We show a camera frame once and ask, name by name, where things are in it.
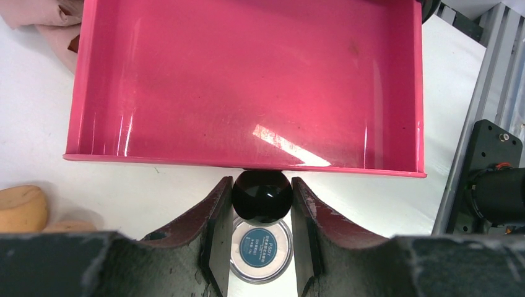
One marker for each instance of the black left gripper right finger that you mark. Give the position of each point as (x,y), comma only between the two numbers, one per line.
(337,257)

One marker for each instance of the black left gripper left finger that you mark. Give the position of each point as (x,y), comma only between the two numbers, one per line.
(187,257)

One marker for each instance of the pink top drawer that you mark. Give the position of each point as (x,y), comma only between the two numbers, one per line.
(329,86)

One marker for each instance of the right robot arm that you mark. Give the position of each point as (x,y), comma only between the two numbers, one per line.
(490,190)

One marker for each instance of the round clear powder jar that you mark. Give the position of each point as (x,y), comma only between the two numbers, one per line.
(260,254)

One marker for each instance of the orange teardrop sponge upper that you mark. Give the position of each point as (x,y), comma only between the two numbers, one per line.
(24,209)

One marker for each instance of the pink crumpled cloth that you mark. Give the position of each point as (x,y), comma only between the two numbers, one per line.
(58,21)

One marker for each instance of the aluminium frame rail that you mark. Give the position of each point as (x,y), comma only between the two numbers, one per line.
(498,95)

